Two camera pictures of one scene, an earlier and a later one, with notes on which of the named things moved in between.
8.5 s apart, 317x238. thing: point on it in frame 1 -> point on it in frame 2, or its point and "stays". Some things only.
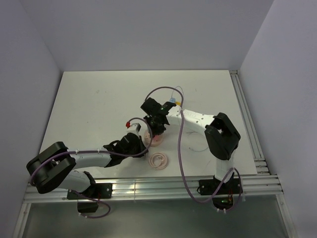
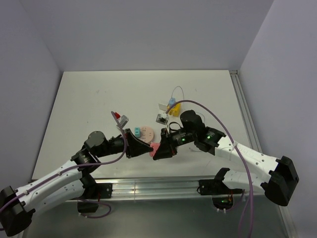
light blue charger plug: x=172 y=100 stays
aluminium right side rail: x=261 y=166 stays
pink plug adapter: x=156 y=137 -> x=155 y=146
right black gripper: x=159 y=131 -> x=165 y=149
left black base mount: x=87 y=201 stays
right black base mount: x=222 y=193 stays
